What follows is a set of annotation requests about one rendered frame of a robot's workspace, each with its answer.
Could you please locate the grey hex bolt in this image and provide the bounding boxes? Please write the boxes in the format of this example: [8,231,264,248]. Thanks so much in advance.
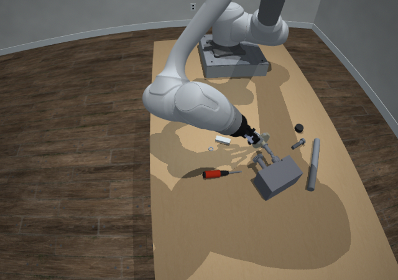
[292,138,305,149]

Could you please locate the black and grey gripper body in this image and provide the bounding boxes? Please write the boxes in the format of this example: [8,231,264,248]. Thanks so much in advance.
[230,115,249,139]

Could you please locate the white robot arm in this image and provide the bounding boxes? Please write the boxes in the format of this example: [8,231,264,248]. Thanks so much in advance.
[142,0,289,135]

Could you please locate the grey camshaft with gear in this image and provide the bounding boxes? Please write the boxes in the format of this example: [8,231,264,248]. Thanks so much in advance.
[252,133,275,158]

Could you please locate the red and black screwdriver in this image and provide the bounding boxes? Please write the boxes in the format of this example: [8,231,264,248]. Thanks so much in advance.
[203,170,239,179]

